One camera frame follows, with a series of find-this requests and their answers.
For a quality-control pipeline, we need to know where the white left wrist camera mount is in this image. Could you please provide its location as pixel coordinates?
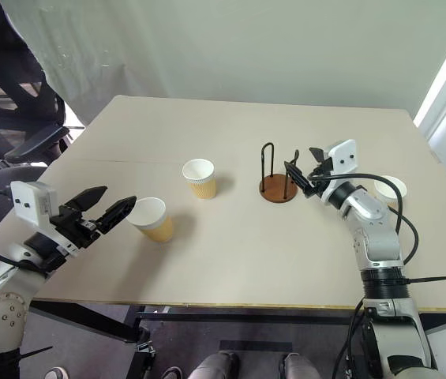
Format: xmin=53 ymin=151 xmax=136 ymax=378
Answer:
xmin=9 ymin=180 xmax=81 ymax=258

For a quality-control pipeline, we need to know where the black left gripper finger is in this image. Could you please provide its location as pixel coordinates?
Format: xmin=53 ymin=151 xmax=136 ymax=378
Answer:
xmin=66 ymin=185 xmax=109 ymax=212
xmin=95 ymin=195 xmax=137 ymax=235

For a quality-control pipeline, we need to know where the translucent white curtain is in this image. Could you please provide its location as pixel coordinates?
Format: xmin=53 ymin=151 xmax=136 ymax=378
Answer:
xmin=0 ymin=0 xmax=151 ymax=124

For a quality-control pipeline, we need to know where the black metal table frame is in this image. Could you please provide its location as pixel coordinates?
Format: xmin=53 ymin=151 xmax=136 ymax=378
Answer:
xmin=28 ymin=300 xmax=446 ymax=379

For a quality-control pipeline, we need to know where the black cable tie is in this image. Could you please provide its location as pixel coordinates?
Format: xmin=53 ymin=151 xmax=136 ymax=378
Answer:
xmin=19 ymin=346 xmax=54 ymax=358
xmin=403 ymin=275 xmax=446 ymax=284

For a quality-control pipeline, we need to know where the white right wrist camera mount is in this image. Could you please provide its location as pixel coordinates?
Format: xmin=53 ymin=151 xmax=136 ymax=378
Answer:
xmin=319 ymin=138 xmax=358 ymax=206

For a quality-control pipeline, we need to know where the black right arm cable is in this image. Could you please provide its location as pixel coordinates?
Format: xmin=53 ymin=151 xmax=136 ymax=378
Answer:
xmin=308 ymin=172 xmax=421 ymax=379

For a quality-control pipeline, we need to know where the tan ribbed paper cup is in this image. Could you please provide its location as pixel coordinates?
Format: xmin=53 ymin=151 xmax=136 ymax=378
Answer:
xmin=182 ymin=158 xmax=219 ymax=201
xmin=373 ymin=175 xmax=408 ymax=211
xmin=125 ymin=197 xmax=174 ymax=243

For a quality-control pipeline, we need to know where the grey rounded shape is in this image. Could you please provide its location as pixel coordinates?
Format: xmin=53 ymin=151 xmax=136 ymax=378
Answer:
xmin=279 ymin=352 xmax=322 ymax=379
xmin=188 ymin=351 xmax=241 ymax=379

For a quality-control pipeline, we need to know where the wooden base wire cup holder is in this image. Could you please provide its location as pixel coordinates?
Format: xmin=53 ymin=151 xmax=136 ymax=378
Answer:
xmin=258 ymin=141 xmax=301 ymax=204

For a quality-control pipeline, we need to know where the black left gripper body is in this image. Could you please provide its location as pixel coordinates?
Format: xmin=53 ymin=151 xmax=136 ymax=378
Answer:
xmin=50 ymin=203 xmax=104 ymax=254

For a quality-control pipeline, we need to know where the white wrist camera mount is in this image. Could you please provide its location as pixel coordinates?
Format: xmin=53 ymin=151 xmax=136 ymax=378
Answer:
xmin=9 ymin=180 xmax=81 ymax=258
xmin=319 ymin=138 xmax=358 ymax=206

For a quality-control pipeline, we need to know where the black floor mat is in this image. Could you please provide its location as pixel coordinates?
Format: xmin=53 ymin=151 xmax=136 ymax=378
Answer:
xmin=219 ymin=339 xmax=294 ymax=354

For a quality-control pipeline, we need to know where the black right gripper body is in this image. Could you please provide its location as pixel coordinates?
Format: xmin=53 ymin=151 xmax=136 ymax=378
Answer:
xmin=304 ymin=156 xmax=335 ymax=198

